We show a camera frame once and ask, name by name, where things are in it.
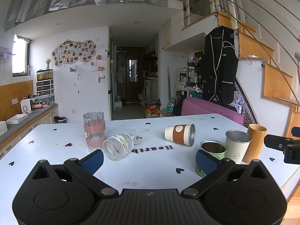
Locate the green printed metal cup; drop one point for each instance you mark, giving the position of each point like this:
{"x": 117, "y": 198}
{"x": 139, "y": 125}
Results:
{"x": 214, "y": 150}

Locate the plastic drawer unit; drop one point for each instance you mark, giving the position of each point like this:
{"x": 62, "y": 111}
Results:
{"x": 45, "y": 88}

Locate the flat white box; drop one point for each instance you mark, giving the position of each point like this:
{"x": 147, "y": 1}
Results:
{"x": 16, "y": 118}

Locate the white heart-print tablecloth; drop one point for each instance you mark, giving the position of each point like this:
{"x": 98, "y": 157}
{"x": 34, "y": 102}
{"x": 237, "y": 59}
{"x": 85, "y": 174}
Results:
{"x": 152, "y": 166}

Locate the dark wooden door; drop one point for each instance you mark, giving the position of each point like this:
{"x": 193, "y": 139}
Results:
{"x": 136, "y": 75}

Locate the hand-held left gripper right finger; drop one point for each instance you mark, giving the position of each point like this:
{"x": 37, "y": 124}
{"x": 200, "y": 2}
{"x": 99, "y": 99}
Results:
{"x": 206, "y": 164}

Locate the photo collage wall board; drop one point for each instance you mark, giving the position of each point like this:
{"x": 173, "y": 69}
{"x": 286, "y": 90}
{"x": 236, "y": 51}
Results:
{"x": 73, "y": 52}

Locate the black jacket with white trim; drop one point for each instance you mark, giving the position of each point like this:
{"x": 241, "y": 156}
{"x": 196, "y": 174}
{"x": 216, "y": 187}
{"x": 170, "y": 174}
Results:
{"x": 219, "y": 68}

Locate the white pegboard panel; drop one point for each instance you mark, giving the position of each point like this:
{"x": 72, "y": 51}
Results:
{"x": 240, "y": 96}

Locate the purple chair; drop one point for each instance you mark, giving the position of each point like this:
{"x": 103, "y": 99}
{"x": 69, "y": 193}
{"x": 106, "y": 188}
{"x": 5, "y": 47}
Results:
{"x": 206, "y": 109}

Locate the hanging door mirror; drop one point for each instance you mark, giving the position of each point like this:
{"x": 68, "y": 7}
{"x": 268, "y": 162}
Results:
{"x": 133, "y": 70}

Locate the clear ribbed glass cartoon cup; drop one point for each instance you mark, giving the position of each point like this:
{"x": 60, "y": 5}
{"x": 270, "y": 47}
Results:
{"x": 117, "y": 146}

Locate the cream steel cup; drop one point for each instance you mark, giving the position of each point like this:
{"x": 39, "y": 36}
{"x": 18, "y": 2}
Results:
{"x": 236, "y": 148}

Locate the bamboo cup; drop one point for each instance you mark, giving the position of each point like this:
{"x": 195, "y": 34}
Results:
{"x": 255, "y": 143}

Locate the wooden staircase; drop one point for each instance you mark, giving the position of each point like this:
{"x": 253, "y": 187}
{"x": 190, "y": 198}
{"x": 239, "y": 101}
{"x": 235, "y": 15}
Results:
{"x": 264, "y": 58}

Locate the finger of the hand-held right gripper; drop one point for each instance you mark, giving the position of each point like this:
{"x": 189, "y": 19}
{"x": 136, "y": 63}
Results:
{"x": 276, "y": 141}
{"x": 295, "y": 131}

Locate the glass fish tank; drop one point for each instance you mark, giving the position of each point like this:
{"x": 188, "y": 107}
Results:
{"x": 44, "y": 75}

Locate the red cardboard box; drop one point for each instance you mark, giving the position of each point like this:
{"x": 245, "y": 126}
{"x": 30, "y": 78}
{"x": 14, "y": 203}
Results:
{"x": 152, "y": 111}

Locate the kitchen counter cabinet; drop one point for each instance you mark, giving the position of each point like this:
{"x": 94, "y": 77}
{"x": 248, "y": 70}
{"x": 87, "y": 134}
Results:
{"x": 30, "y": 124}

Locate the pack of water bottles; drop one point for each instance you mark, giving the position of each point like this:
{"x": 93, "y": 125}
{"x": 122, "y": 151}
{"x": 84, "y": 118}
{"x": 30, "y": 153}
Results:
{"x": 170, "y": 106}

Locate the storage rack with bottles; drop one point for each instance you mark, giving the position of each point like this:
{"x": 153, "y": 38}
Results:
{"x": 191, "y": 73}

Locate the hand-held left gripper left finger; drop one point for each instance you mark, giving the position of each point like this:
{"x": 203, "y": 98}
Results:
{"x": 92, "y": 161}

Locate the tall clear glass pink bands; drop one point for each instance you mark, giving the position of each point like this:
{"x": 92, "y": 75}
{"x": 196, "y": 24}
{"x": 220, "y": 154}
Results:
{"x": 94, "y": 131}

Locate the hanging wall ornament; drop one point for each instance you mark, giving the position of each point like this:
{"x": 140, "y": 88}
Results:
{"x": 100, "y": 69}

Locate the window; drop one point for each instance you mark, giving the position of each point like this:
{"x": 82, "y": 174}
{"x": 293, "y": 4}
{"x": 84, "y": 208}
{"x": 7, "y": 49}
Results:
{"x": 20, "y": 56}

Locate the cream cup with brown sleeve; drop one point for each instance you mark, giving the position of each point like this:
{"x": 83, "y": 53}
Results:
{"x": 179, "y": 134}

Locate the black waste bin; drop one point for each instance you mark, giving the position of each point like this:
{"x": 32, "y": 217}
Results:
{"x": 60, "y": 119}

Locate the metal stair railing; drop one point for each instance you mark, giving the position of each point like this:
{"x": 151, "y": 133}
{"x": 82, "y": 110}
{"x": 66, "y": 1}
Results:
{"x": 234, "y": 9}

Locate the washing machine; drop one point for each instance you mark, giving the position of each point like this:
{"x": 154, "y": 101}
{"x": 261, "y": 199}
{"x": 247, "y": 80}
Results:
{"x": 146, "y": 90}

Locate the dried flower vase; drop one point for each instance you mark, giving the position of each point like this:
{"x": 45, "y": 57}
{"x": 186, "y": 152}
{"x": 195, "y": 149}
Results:
{"x": 48, "y": 63}

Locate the white carton box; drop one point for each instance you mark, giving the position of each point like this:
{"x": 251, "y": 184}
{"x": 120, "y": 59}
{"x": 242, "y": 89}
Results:
{"x": 2, "y": 128}

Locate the small white appliance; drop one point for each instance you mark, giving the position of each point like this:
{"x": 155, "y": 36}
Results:
{"x": 26, "y": 106}

